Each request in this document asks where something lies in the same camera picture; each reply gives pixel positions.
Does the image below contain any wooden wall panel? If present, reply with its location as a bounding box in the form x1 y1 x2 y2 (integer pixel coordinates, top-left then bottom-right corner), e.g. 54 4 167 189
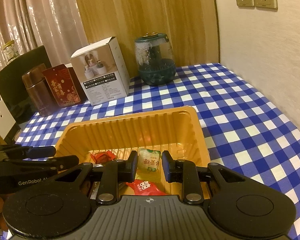
76 0 220 77

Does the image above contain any black monitor screen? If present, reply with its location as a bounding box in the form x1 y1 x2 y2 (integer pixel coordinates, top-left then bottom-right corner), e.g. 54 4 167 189
0 46 51 124

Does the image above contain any beige curtain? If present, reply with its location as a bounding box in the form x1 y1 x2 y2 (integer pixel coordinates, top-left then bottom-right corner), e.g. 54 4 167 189
0 0 88 71

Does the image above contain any bright red snack packet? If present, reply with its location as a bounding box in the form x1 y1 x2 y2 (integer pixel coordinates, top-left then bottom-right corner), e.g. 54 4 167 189
126 179 166 196

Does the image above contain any glass jar by curtain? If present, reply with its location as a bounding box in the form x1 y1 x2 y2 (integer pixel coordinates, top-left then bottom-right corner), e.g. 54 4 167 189
2 40 20 64

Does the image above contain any white cutout stand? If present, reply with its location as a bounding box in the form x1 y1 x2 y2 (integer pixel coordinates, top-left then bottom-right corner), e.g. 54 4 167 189
0 95 16 139

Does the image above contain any white green snack packet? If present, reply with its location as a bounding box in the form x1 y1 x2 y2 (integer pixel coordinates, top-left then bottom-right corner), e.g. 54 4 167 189
138 148 161 172

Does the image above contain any red candy packet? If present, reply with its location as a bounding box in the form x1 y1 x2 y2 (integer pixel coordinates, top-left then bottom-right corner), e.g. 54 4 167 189
90 151 116 164

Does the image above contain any blue white checkered tablecloth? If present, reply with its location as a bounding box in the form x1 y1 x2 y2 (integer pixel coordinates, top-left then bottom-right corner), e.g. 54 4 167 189
17 63 300 239

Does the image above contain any red chinese tea tin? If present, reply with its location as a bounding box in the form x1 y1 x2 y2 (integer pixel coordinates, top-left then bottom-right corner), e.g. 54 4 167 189
43 64 87 108

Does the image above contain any brown cylindrical canister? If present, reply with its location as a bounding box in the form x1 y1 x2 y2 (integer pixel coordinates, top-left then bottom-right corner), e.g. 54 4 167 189
22 63 58 117

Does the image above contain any white product box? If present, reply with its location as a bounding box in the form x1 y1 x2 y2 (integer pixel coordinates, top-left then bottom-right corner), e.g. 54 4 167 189
70 37 130 106

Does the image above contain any orange plastic tray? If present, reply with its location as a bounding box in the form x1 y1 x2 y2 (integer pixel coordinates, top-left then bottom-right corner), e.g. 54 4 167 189
54 106 211 197

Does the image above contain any green glass jar humidifier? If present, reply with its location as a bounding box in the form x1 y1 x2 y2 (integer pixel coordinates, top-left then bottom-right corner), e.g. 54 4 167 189
135 32 176 86

